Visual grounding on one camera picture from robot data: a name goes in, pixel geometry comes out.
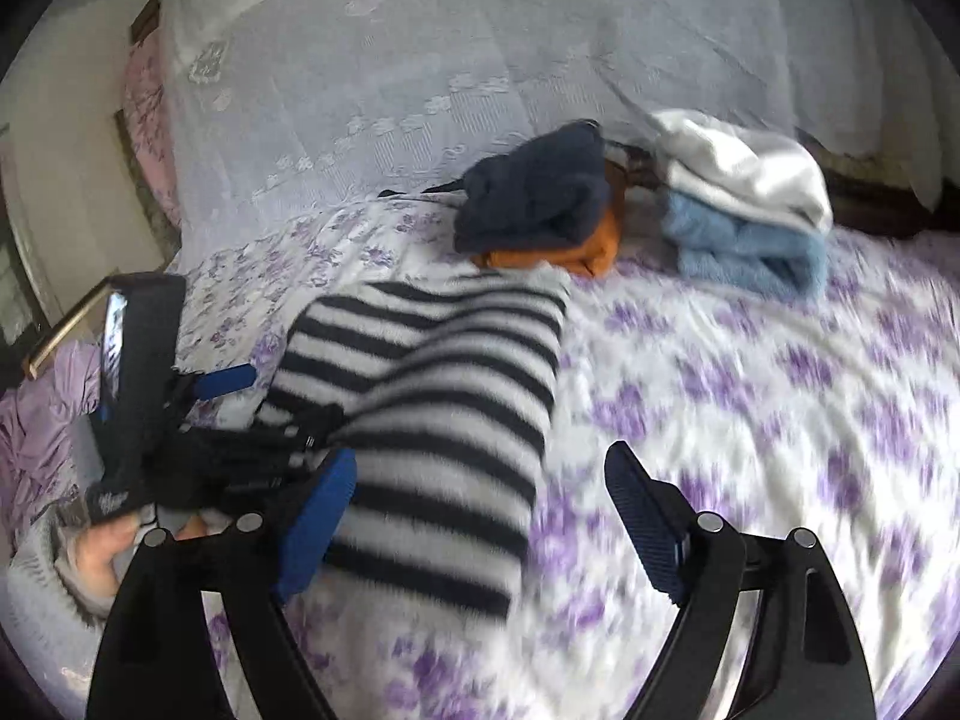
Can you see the grey knit left sleeve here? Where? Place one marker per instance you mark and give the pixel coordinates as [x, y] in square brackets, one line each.
[53, 619]

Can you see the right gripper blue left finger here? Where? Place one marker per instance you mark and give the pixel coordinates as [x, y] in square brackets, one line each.
[156, 658]

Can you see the lilac satin cloth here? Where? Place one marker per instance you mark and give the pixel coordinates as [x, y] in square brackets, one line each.
[37, 466]

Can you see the purple floral bed sheet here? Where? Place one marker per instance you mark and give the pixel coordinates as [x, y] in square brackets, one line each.
[839, 415]

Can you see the white lace curtain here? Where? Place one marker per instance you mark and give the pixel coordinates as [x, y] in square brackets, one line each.
[279, 107]

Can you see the black white striped sweater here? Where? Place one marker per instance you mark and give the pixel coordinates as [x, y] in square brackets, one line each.
[447, 389]

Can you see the white folded garment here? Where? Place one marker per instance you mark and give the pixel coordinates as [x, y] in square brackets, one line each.
[755, 175]

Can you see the person's left hand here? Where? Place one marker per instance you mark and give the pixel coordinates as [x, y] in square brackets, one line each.
[90, 556]

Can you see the navy folded garment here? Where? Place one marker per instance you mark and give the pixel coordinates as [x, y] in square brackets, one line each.
[549, 193]

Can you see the wooden picture frame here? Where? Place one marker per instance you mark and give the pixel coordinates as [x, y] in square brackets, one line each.
[42, 352]

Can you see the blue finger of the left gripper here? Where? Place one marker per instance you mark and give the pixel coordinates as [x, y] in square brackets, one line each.
[226, 381]

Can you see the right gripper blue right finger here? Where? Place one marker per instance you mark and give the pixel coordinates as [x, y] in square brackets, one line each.
[804, 658]

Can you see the pink floral cloth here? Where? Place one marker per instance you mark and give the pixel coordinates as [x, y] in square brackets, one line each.
[145, 116]

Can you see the light blue folded towel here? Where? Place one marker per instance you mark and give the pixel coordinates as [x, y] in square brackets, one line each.
[773, 261]

